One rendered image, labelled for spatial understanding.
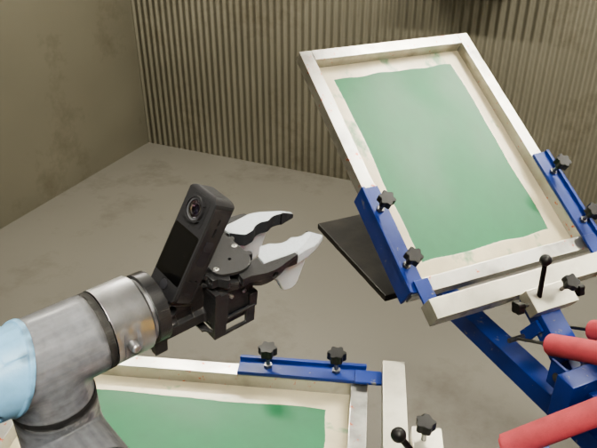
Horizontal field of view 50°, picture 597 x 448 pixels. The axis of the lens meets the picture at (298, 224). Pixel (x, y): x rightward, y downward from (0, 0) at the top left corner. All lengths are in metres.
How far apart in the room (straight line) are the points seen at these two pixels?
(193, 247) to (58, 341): 0.14
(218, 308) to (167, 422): 0.87
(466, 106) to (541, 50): 2.15
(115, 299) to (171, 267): 0.06
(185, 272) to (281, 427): 0.89
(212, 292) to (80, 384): 0.15
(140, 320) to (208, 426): 0.90
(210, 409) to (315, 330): 1.76
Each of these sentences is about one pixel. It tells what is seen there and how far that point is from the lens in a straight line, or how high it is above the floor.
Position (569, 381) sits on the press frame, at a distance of 1.54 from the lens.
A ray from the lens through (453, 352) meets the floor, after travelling 3.17.
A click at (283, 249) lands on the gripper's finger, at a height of 1.68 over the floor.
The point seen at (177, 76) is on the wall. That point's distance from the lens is 5.09.
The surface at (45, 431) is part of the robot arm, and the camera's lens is 0.62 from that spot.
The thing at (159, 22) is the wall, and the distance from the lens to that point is 5.06.
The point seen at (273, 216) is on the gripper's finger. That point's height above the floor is 1.68.
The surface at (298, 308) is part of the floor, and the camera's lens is 3.35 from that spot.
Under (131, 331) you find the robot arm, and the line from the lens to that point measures 0.59.
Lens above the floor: 2.03
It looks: 30 degrees down
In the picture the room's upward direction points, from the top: straight up
